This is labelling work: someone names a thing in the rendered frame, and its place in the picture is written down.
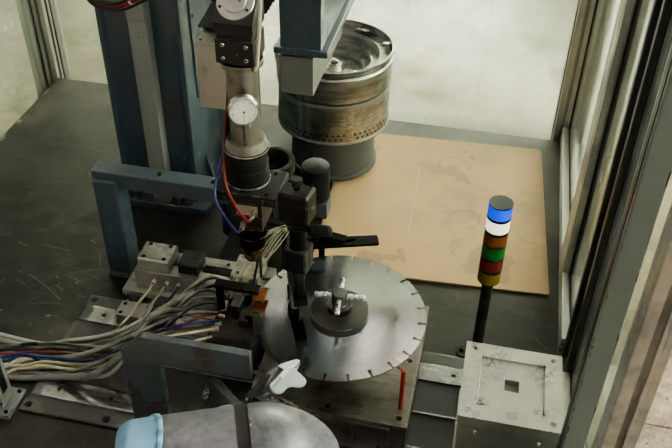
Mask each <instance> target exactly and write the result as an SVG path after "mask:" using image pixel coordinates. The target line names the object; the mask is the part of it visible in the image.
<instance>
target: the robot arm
mask: <svg viewBox="0 0 672 448"><path fill-rule="evenodd" d="M299 362H300V360H298V359H294V360H291V361H287V362H285V363H282V364H280V365H278V366H275V367H273V368H272V369H270V370H269V371H267V372H266V373H265V374H264V375H263V376H262V377H261V378H260V379H259V380H258V382H257V383H256V384H255V386H254V387H253V388H252V389H250V391H248V392H247V393H246V395H245V396H244V399H243V401H239V400H238V399H237V398H236V397H235V395H234V394H233V393H232V392H231V391H230V390H229V389H228V387H227V386H226V385H225V384H224V383H223V382H222V381H221V380H220V379H212V378H208V379H207V381H206V384H205V386H204V388H203V390H202V394H201V398H200V401H201V402H202V404H203V405H204V406H205V407H206V409H202V410H194V411H186V412H179V413H171V414H164V415H160V414H159V413H154V414H152V415H150V416H149V417H143V418H137V419H132V420H128V421H126V422H125V423H123V424H122V425H121V426H120V427H119V429H118V431H117V433H116V438H115V448H339V445H338V442H337V440H336V438H335V436H334V435H333V433H332V432H331V431H330V429H329V428H328V427H327V426H326V425H325V424H324V423H323V422H321V421H320V420H319V419H318V418H316V417H315V416H313V415H311V414H310V413H307V412H305V411H303V410H301V409H298V408H299V406H297V405H296V404H294V403H292V402H290V401H288V400H286V399H284V398H282V397H280V398H278V399H277V398H275V397H273V396H271V395H270V396H269V395H268V393H266V392H268V391H269V390H270V391H271V392H272V393H273V394H276V395H278V394H282V393H283V392H284V391H285V390H286V389H287V388H289V387H297V388H301V387H303V386H304V385H305V384H306V379H305V378H304V377H303V376H302V375H301V374H300V373H299V372H297V371H296V370H295V369H294V368H295V367H296V366H297V365H298V364H299ZM264 391H265V392H264Z"/></svg>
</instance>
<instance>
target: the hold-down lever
mask: <svg viewBox="0 0 672 448"><path fill-rule="evenodd" d="M287 229H288V230H290V231H298V232H307V233H312V234H313V235H314V236H320V237H330V236H331V235H332V233H333V229H332V227H331V226H329V225H321V224H315V225H313V226H309V225H300V224H291V223H289V224H288V225H287Z"/></svg>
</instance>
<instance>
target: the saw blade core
mask: <svg viewBox="0 0 672 448"><path fill-rule="evenodd" d="M351 259H352V256H345V255H333V261H332V259H331V256H321V257H315V258H313V262H314V263H313V264H312V266H311V267H310V269H309V270H308V272H307V274H306V275H305V290H306V294H307V298H308V305H307V306H302V307H294V306H293V301H292V300H291V299H290V300H288V299H287V284H288V279H287V270H284V269H283V270H282V271H280V272H279V273H277V274H276V275H277V276H276V275H275V276H273V277H272V278H271V279H270V280H269V281H268V282H267V283H266V284H265V285H264V288H268V289H270V290H268V293H267V295H266V298H265V300H264V301H258V300H256V301H255V304H254V308H253V327H254V331H255V334H256V337H257V339H258V341H259V343H260V344H261V346H262V347H263V349H264V350H266V352H267V353H268V354H269V355H270V356H271V357H272V358H273V359H274V360H275V361H276V362H278V363H279V364H281V363H282V362H283V361H284V359H287V360H286V361H284V362H283V363H285V362H287V361H291V360H294V359H298V360H300V362H299V364H298V365H297V366H296V367H295V368H294V369H295V370H296V371H297V372H299V373H300V374H301V372H302V370H303V368H305V370H304V371H303V372H302V374H301V375H303V376H306V377H309V378H313V379H317V380H323V379H324V374H327V375H326V377H325V381H332V382H348V380H347V376H346V375H347V374H348V375H349V381H358V380H364V379H368V378H371V375H370V373H369V372H368V371H371V374H372V376H373V377H376V376H379V375H381V374H384V373H386V372H388V371H390V370H392V369H393V368H396V367H397V366H399V365H400V364H402V363H403V362H404V361H405V360H407V359H408V358H409V356H411V355H412V354H413V353H414V351H415V350H416V349H417V347H418V346H419V344H420V342H421V340H422V338H423V336H424V332H425V328H426V310H425V309H422V308H425V306H424V303H423V301H422V298H421V296H420V295H419V293H418V291H417V290H416V289H415V287H414V286H413V285H412V284H411V283H410V282H409V281H408V280H406V278H405V277H404V276H402V275H401V274H400V273H398V272H397V271H395V270H393V269H391V268H390V267H388V266H386V265H384V264H381V263H379V262H376V261H373V262H372V260H369V259H366V258H361V257H355V256H353V261H351ZM371 262H372V265H369V264H371ZM390 269H391V270H390ZM389 270H390V271H389ZM388 271H389V272H388ZM387 272H388V273H387ZM278 276H279V277H282V278H279V277H278ZM341 277H344V278H345V284H344V289H346V290H349V291H352V292H355V293H357V294H359V295H364V296H365V301H366V302H367V304H368V308H369V316H368V320H367V322H366V323H365V325H364V326H363V327H362V328H360V329H359V330H357V331H355V332H352V333H349V334H341V335H338V334H331V333H327V332H325V331H323V330H321V329H319V328H318V327H317V326H316V325H315V324H314V323H313V321H312V319H311V315H310V307H311V304H312V302H313V300H314V299H315V298H316V297H317V296H314V292H315V291H321V292H326V291H329V290H334V289H336V288H339V282H340V278H341ZM404 280H405V281H404ZM402 281H403V283H401V282H402ZM416 293H417V294H416ZM411 294H414V295H411ZM256 302H258V303H256ZM261 303H263V304H261ZM417 308H419V309H417ZM259 317H260V319H258V318H259ZM418 323H420V325H419V324H418ZM422 324H424V325H422ZM262 332H263V333H264V334H261V333H262ZM257 334H258V335H257ZM413 338H415V340H414V339H413ZM416 339H417V340H416ZM419 340H420V341H419ZM270 347H273V348H270ZM269 348H270V349H269ZM267 349H268V350H267ZM403 352H405V353H406V354H405V353H403ZM407 354H408V355H409V356H408V355H407ZM396 357H399V358H400V359H401V360H402V361H403V362H401V363H400V362H399V361H398V360H397V359H395V358H396ZM387 363H390V365H391V366H392V367H393V368H392V367H391V366H390V365H388V364H387Z"/></svg>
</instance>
